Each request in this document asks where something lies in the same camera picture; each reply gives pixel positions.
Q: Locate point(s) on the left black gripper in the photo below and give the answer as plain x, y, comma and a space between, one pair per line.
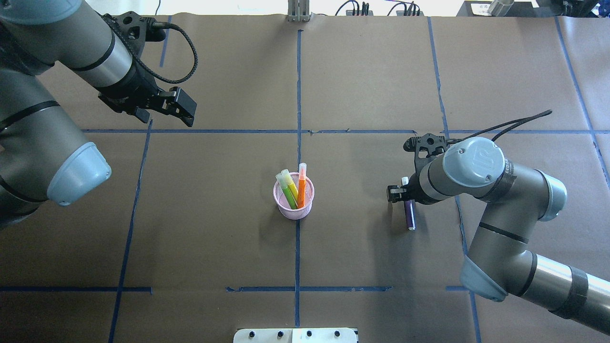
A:
135, 88

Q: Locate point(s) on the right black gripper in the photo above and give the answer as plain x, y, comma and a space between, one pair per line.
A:
412, 193

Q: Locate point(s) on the purple highlighter pen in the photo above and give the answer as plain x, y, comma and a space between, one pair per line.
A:
409, 208

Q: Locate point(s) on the orange highlighter pen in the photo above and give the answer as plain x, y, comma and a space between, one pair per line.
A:
302, 184

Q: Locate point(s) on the yellow highlighter pen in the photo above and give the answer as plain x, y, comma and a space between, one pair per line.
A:
290, 183

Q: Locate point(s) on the green highlighter pen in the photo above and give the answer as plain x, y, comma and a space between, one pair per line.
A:
287, 194

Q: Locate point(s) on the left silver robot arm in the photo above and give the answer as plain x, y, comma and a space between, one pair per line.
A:
44, 154

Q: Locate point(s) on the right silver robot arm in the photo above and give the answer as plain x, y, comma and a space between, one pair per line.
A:
498, 262

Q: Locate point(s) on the pink mesh pen holder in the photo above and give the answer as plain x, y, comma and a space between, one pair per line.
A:
287, 203

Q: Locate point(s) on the black box under cup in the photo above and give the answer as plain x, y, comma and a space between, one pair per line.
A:
478, 8

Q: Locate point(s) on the small steel cup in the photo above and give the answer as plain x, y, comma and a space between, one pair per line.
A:
500, 8

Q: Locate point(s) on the black office chair part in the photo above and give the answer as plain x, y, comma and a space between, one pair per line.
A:
573, 8

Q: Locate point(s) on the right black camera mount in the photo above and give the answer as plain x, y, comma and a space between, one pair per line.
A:
426, 148

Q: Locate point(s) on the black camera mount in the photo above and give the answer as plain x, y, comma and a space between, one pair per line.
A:
135, 30
426, 148

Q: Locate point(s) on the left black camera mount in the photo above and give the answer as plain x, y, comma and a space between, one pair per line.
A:
135, 30

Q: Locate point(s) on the aluminium frame post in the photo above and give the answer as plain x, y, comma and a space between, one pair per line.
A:
298, 11

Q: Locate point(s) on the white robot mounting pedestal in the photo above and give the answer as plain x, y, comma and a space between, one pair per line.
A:
297, 335

